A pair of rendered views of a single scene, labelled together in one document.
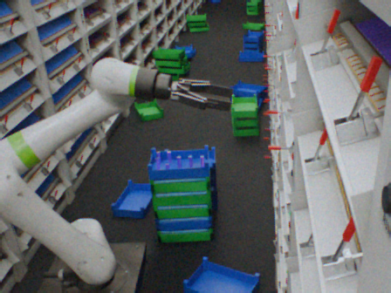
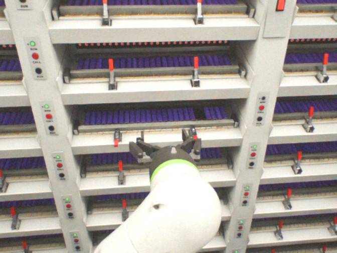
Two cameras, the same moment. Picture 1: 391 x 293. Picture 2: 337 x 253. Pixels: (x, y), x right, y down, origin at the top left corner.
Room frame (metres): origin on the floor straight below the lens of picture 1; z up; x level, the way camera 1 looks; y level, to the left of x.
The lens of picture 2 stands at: (1.37, 0.64, 1.43)
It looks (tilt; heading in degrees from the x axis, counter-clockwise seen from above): 28 degrees down; 260
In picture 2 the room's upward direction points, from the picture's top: straight up
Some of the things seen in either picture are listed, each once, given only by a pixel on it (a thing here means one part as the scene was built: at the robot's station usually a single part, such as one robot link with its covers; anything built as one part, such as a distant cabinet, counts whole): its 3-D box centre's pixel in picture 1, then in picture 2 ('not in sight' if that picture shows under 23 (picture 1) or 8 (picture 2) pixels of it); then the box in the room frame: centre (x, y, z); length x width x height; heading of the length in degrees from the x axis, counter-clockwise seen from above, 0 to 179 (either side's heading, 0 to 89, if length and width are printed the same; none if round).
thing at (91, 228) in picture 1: (87, 248); not in sight; (1.27, 0.53, 0.51); 0.16 x 0.13 x 0.19; 28
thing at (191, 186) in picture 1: (181, 175); not in sight; (2.04, 0.27, 0.36); 0.30 x 0.20 x 0.08; 93
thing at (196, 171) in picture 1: (179, 161); not in sight; (2.04, 0.27, 0.44); 0.30 x 0.20 x 0.08; 93
